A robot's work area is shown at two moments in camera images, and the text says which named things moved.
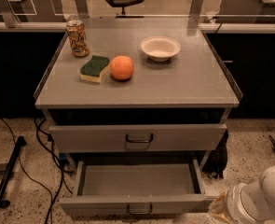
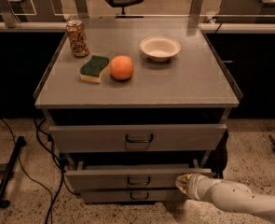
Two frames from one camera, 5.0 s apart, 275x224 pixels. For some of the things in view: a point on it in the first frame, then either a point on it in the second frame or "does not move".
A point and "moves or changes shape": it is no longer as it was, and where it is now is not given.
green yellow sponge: (93, 70) does not move
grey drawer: (137, 187) moves or changes shape
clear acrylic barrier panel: (137, 6) does not move
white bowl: (159, 49) does not move
